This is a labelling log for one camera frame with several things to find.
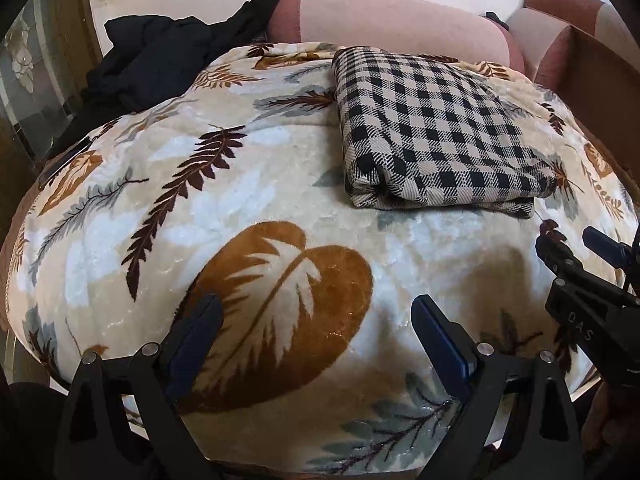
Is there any pink brown side cushion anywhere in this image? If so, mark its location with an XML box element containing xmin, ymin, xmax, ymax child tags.
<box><xmin>508</xmin><ymin>0</ymin><xmax>639</xmax><ymax>90</ymax></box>

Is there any pink quilted headboard cushion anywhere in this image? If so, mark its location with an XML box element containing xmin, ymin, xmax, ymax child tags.
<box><xmin>267</xmin><ymin>0</ymin><xmax>525</xmax><ymax>73</ymax></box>

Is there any wooden glass wardrobe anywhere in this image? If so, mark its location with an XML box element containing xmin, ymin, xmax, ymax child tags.
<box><xmin>1</xmin><ymin>0</ymin><xmax>101</xmax><ymax>234</ymax></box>

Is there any black smartphone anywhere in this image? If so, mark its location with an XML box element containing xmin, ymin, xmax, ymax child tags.
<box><xmin>37</xmin><ymin>136</ymin><xmax>92</xmax><ymax>191</ymax></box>

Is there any leaf pattern beige blanket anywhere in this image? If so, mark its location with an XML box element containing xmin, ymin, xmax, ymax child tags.
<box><xmin>1</xmin><ymin>42</ymin><xmax>638</xmax><ymax>474</ymax></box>

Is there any black garment pile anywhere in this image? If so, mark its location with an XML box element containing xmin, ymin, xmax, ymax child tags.
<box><xmin>81</xmin><ymin>0</ymin><xmax>280</xmax><ymax>125</ymax></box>

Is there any small black object on headboard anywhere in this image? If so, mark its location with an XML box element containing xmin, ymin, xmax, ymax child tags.
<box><xmin>484</xmin><ymin>11</ymin><xmax>509</xmax><ymax>30</ymax></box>

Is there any black beige checked coat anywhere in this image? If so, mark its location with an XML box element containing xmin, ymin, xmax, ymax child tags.
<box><xmin>332</xmin><ymin>47</ymin><xmax>558</xmax><ymax>218</ymax></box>

